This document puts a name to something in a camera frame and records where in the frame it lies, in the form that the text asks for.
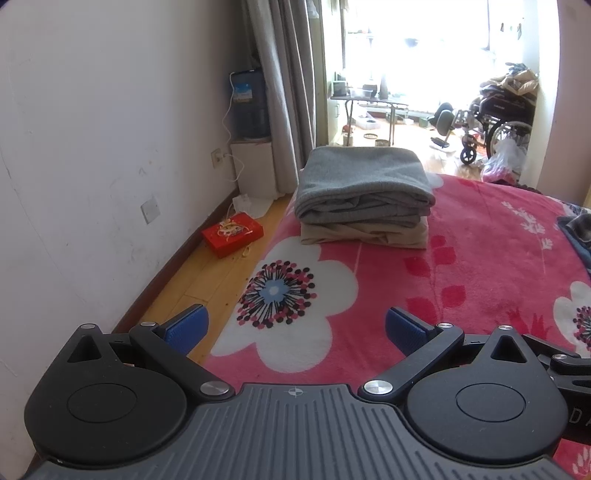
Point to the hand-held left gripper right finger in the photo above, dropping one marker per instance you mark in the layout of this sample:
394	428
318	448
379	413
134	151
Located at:
408	330

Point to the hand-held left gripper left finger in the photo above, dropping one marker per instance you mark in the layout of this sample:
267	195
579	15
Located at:
187	327

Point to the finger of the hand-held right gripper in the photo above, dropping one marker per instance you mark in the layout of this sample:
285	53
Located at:
570	369

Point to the grey sweatshirt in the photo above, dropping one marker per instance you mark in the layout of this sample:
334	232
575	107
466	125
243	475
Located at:
364	184

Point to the pink floral blanket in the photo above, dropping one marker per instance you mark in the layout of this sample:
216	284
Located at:
461	277

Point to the red box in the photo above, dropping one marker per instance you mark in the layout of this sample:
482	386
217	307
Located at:
231	235

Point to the folded beige pants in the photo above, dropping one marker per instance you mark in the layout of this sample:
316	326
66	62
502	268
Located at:
360	237

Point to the dark blue garment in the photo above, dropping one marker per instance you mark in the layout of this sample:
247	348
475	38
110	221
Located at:
575	247

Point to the crumpled white paper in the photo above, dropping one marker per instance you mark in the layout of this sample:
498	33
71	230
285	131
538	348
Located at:
249	205

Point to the clear plastic bag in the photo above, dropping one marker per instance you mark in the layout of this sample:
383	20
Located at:
505	161

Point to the black padded footrest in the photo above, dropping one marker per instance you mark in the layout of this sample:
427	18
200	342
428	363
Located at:
444	120

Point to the water dispenser with blue bottle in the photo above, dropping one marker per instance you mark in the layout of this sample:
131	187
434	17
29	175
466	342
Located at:
251	120

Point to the black wheelchair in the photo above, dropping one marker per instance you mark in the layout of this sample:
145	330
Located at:
503	120

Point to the folding table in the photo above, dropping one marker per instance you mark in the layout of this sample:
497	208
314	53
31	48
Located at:
369	98

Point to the grey curtain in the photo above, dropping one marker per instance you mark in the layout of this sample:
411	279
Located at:
286	92

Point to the beige coat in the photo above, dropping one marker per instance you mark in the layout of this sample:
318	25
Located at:
517	81

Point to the white wall plate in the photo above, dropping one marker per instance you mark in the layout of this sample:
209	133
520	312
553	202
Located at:
151	210

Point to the white wall socket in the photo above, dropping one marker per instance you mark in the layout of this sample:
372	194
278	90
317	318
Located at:
218	158

